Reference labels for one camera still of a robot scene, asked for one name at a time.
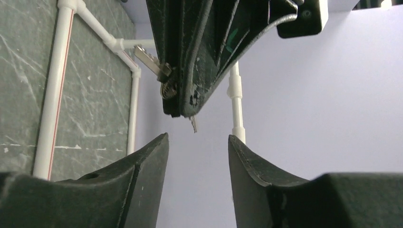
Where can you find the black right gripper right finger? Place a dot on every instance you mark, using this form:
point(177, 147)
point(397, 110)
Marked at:
point(266, 196)

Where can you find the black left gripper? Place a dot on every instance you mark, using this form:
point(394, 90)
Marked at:
point(241, 22)

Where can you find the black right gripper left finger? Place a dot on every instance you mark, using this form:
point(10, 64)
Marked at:
point(124, 194)

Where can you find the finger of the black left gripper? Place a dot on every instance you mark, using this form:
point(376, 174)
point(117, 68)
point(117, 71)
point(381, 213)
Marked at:
point(179, 47)

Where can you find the white PVC pipe frame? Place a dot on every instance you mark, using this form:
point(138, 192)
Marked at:
point(94, 100)

